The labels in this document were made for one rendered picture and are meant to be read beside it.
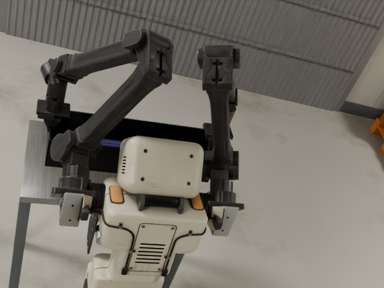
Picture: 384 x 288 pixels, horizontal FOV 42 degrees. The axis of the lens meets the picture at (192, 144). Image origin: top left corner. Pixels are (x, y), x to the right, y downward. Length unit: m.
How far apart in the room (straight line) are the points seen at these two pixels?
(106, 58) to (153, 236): 0.49
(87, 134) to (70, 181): 0.13
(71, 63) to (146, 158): 0.39
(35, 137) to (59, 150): 0.74
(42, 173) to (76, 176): 0.62
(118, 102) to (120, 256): 0.42
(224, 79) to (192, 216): 0.37
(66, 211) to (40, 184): 0.59
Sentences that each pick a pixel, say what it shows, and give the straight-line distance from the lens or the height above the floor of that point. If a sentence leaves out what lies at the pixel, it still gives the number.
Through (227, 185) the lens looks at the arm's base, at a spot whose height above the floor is 1.24.
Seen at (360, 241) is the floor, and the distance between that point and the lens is 3.63.
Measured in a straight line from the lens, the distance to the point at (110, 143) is 1.75.
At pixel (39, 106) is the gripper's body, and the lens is 1.63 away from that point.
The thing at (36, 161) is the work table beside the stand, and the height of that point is 0.80.
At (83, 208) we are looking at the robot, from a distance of 1.32.
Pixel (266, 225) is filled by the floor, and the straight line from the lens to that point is 3.30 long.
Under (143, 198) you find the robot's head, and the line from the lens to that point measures 1.28.
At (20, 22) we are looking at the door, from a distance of 4.34.
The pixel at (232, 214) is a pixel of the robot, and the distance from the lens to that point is 1.44.
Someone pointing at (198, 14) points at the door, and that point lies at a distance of 4.17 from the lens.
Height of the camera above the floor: 2.16
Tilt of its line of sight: 36 degrees down
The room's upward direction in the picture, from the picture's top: 21 degrees clockwise
